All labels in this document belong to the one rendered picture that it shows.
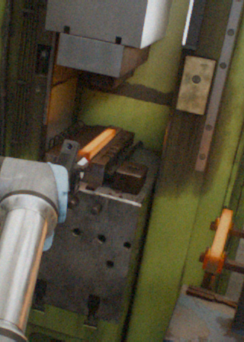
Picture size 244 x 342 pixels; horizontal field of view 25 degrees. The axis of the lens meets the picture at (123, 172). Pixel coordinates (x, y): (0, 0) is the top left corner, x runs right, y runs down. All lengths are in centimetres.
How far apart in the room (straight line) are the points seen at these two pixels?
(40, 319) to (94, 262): 32
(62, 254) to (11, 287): 92
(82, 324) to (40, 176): 96
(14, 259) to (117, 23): 90
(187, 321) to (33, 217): 73
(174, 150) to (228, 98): 24
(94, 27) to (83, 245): 68
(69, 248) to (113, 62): 61
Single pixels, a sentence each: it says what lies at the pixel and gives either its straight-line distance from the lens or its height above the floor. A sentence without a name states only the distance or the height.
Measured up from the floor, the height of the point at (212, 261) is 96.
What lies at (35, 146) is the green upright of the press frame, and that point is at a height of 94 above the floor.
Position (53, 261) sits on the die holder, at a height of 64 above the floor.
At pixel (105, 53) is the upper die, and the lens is 166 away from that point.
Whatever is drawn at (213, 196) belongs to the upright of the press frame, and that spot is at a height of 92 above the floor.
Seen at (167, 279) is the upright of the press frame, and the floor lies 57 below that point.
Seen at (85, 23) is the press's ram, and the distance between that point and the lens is 168.
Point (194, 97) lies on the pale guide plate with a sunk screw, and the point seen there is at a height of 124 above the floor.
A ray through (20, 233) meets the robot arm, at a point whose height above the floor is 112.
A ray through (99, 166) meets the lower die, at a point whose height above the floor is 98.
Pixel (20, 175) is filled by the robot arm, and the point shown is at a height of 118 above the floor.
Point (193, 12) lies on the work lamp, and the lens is 171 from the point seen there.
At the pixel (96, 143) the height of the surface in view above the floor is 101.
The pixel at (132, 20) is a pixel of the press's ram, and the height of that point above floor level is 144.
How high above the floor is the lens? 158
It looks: 21 degrees down
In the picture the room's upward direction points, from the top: 10 degrees clockwise
